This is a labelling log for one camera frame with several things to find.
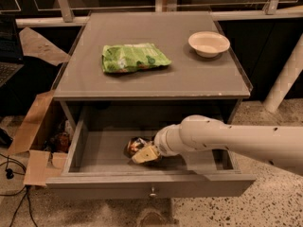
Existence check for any black laptop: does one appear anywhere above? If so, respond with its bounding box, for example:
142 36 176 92
0 14 24 87

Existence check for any green chip bag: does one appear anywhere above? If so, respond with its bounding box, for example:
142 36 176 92
101 43 171 74

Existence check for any brown cardboard sheet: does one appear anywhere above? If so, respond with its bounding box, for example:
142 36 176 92
19 27 70 66

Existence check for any grey open top drawer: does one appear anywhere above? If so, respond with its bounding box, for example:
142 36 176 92
46 105 255 200

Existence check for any brown cardboard box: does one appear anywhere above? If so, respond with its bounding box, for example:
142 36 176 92
8 90 67 186

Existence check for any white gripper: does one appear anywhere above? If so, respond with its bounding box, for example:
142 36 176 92
132 125 184 164

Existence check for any white ceramic bowl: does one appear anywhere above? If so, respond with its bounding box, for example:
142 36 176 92
188 31 230 58

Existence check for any metal railing frame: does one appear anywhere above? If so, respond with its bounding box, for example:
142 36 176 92
0 0 302 27

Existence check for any black floor cable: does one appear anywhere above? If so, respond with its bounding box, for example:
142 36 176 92
0 153 39 227

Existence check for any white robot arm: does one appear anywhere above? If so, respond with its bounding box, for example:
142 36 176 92
132 115 303 175

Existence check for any metal drawer knob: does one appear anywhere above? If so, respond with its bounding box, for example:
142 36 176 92
149 187 157 199

